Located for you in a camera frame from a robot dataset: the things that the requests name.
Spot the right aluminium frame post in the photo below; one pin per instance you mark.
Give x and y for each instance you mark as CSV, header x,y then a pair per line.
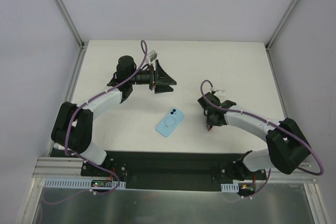
x,y
284,19

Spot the metal front sheet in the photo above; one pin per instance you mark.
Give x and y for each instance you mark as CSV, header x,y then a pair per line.
x,y
275,203

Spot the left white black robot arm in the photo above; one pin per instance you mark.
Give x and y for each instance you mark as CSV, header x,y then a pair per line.
x,y
74,123

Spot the right white cable duct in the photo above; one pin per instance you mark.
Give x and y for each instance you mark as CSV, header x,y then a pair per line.
x,y
230,188

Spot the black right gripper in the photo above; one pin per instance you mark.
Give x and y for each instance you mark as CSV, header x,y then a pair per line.
x,y
210,123

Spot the pink phone case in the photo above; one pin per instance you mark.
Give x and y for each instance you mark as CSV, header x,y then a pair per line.
x,y
209,127

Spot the white cable duct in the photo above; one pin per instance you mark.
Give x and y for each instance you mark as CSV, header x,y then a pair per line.
x,y
68,183
230,188

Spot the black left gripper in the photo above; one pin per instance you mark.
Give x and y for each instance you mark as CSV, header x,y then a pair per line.
x,y
153,77

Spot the light blue phone case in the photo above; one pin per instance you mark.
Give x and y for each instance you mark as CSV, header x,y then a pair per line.
x,y
170,122

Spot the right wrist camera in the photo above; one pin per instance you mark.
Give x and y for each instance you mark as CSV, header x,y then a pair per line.
x,y
218,92

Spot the aluminium frame post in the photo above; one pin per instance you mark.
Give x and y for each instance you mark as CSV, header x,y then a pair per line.
x,y
70,23
284,19

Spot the left aluminium frame post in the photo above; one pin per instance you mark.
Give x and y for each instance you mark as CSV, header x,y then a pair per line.
x,y
70,23

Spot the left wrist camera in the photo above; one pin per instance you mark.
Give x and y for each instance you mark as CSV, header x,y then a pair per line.
x,y
151,56

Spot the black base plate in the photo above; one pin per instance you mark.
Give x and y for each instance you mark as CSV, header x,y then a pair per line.
x,y
165,171

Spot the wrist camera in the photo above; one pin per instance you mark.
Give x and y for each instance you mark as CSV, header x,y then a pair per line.
x,y
151,56
218,92

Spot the left white cable duct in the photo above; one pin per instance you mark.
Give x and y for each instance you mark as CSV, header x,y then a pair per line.
x,y
68,183

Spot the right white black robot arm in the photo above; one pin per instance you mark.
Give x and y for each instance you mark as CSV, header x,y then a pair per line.
x,y
283,151

